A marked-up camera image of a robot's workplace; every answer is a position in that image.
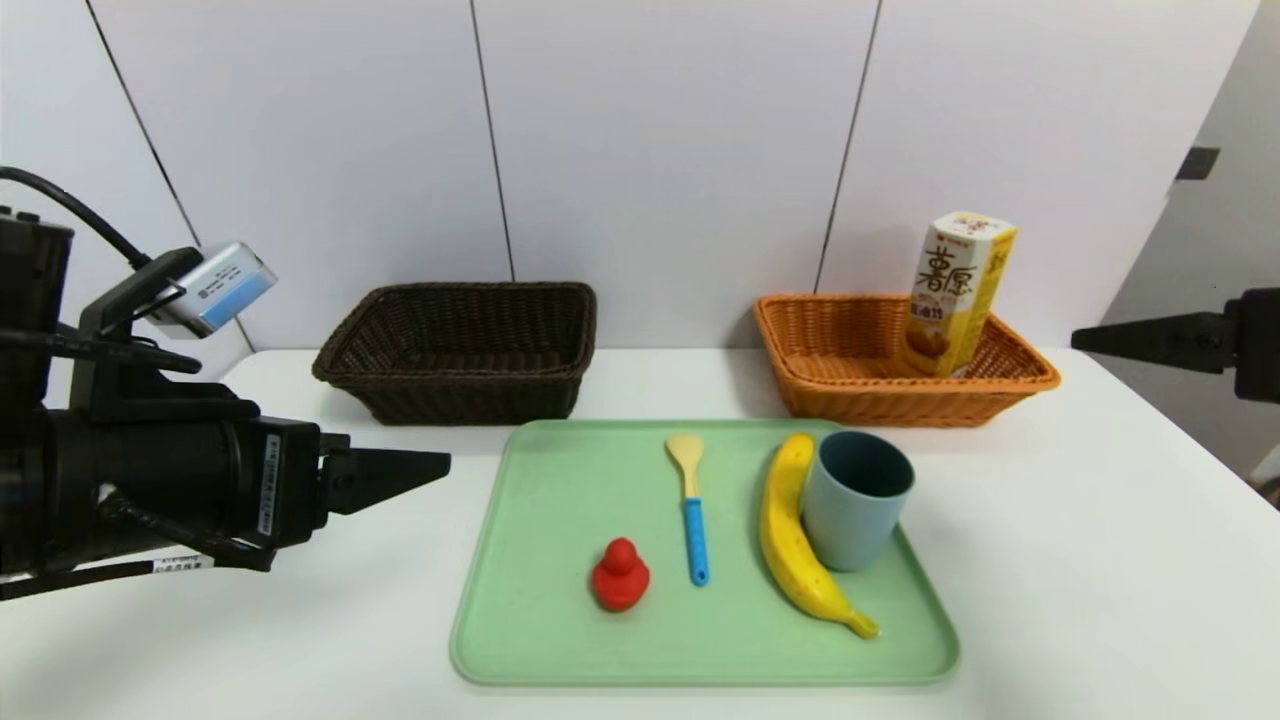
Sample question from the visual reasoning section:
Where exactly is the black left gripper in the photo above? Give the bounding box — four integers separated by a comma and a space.
90, 412, 452, 572

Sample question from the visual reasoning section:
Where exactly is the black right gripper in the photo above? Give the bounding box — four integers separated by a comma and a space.
1070, 287, 1280, 403

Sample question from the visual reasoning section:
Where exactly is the yellow white snack carton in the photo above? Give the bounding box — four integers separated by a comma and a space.
903, 212, 1019, 378

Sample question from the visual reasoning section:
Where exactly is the red rubber duck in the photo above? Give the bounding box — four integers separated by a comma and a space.
592, 538, 651, 613

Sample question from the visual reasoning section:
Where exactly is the wooden spoon with blue handle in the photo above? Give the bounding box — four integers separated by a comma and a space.
666, 433, 710, 587

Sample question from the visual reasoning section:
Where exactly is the dark brown wicker basket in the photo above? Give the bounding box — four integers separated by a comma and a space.
311, 281, 598, 427

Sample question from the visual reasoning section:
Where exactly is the orange wicker basket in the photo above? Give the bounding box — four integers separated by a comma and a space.
754, 293, 1061, 429

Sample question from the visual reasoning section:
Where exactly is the grey blue plastic cup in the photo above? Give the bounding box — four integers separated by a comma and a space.
801, 430, 915, 573

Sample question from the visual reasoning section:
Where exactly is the light green plastic tray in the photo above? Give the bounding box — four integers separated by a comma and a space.
450, 418, 961, 687

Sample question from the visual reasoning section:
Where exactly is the yellow banana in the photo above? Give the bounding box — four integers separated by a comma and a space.
759, 432, 881, 640

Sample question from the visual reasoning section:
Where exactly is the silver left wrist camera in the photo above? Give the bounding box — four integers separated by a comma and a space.
150, 242, 279, 339

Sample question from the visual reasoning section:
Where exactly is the black braided cable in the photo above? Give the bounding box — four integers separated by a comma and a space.
0, 555, 216, 601

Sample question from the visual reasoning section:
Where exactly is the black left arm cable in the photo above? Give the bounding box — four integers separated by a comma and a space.
0, 167, 153, 271

